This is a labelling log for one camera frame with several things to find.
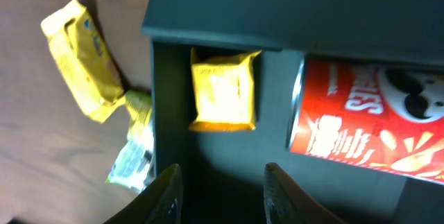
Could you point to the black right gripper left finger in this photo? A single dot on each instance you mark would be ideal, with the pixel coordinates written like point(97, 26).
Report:
point(160, 202)

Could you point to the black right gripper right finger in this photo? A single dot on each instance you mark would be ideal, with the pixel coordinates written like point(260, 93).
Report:
point(286, 202)

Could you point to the yellow Lemond biscuit packet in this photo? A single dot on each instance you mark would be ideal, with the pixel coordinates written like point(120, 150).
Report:
point(224, 90)

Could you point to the red Pringles can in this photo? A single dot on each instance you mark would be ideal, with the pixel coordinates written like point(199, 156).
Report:
point(383, 117)

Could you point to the large yellow snack packet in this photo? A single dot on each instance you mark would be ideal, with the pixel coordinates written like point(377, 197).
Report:
point(83, 60)

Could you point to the green silver snack packet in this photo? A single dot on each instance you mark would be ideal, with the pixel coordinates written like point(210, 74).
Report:
point(133, 167)

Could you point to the black open gift box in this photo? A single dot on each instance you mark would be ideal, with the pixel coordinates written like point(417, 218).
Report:
point(223, 172)

